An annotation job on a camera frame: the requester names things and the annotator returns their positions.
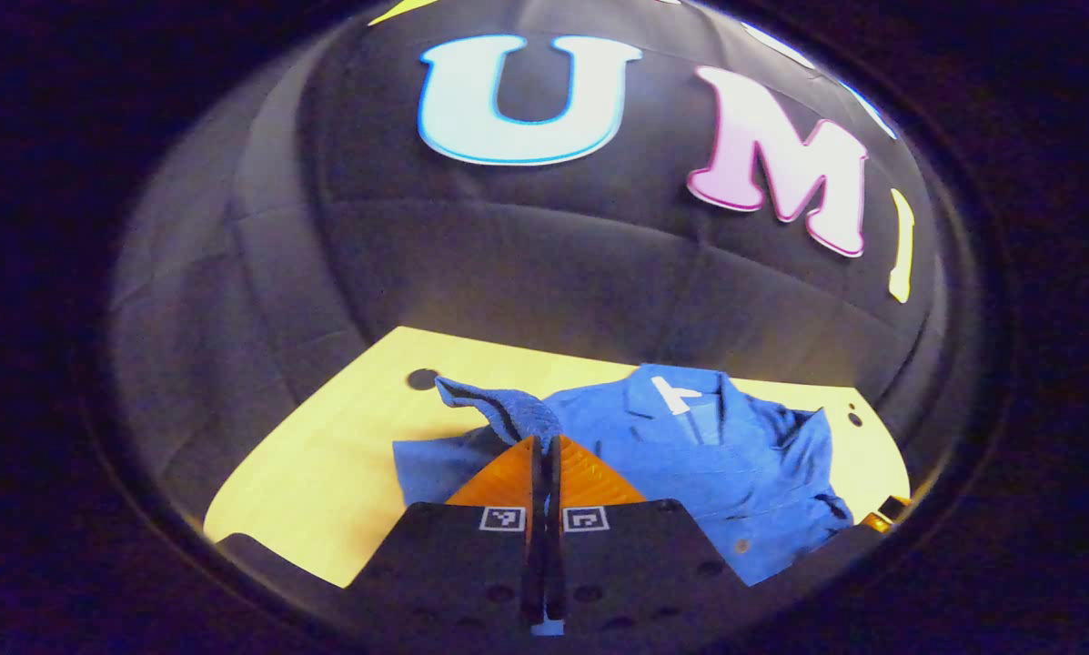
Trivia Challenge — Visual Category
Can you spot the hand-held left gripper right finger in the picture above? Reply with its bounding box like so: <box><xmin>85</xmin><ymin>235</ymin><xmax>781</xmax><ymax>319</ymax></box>
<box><xmin>542</xmin><ymin>435</ymin><xmax>756</xmax><ymax>638</ymax></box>

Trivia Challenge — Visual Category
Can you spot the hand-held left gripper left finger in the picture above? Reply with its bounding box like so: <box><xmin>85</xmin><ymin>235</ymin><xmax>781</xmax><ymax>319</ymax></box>
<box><xmin>344</xmin><ymin>435</ymin><xmax>547</xmax><ymax>638</ymax></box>

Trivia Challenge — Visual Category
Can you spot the blue button shirt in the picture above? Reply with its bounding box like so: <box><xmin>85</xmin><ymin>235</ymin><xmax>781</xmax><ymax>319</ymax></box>
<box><xmin>392</xmin><ymin>364</ymin><xmax>856</xmax><ymax>588</ymax></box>

